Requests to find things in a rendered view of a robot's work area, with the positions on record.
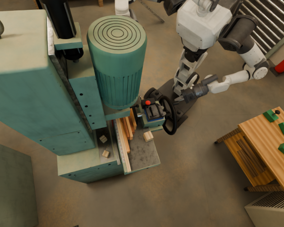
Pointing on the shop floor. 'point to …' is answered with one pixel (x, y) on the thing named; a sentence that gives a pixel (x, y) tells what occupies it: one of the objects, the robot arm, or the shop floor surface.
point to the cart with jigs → (264, 151)
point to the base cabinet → (98, 174)
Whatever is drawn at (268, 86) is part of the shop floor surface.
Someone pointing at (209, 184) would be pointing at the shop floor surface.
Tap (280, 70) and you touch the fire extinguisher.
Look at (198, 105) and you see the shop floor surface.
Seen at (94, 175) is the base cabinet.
